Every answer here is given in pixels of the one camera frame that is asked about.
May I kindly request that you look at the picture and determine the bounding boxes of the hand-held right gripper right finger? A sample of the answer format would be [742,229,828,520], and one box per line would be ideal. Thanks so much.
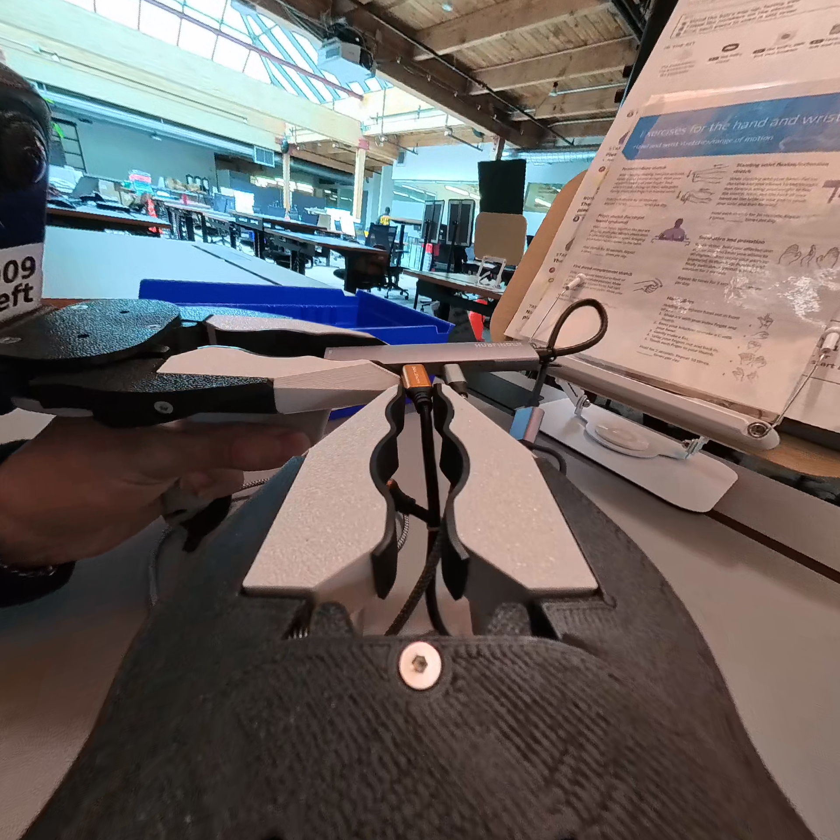
[433,385,600,635]

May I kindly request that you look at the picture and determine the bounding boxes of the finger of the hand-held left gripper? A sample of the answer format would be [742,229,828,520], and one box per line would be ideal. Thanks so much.
[205,313,389,350]
[156,346,401,416]

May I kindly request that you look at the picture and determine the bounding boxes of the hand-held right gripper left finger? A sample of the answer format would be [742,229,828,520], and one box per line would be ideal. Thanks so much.
[241,385,405,635]

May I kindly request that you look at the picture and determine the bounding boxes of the blue plastic bin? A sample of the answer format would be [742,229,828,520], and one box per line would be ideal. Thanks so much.
[139,279,455,421]

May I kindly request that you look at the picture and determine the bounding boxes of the grey usb hub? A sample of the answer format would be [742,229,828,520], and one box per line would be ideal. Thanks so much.
[323,298,610,442]

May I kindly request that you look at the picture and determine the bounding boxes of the person's left forearm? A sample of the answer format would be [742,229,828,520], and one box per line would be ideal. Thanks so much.
[0,563,74,608]

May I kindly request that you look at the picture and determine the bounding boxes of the person's left hand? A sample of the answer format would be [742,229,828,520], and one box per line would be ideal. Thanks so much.
[0,427,314,580]

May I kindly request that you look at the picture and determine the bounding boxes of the black office chair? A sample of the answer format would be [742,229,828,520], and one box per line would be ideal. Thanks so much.
[335,223,409,299]

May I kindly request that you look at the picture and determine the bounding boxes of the long wooden work table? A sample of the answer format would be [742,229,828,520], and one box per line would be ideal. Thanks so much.
[403,269,506,311]

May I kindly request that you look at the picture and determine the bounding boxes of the black portrait monitor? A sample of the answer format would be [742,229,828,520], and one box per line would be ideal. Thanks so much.
[446,199,476,273]
[420,200,447,273]

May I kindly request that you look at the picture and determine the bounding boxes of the wooden document stand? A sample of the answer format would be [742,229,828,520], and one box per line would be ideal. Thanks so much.
[491,169,840,514]

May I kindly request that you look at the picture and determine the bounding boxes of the plain wooden board stand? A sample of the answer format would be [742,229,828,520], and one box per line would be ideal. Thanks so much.
[474,213,528,286]

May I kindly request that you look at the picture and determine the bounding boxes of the black square panel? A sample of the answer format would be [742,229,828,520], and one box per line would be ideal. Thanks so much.
[478,159,527,214]

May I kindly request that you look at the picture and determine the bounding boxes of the white ceiling projector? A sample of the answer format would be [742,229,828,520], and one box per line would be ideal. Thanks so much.
[318,36,375,86]

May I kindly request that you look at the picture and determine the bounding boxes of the laminated instruction sheets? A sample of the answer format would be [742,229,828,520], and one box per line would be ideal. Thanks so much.
[524,0,840,434]

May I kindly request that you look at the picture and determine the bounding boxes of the black tripod pole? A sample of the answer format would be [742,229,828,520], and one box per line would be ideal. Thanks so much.
[617,0,680,89]

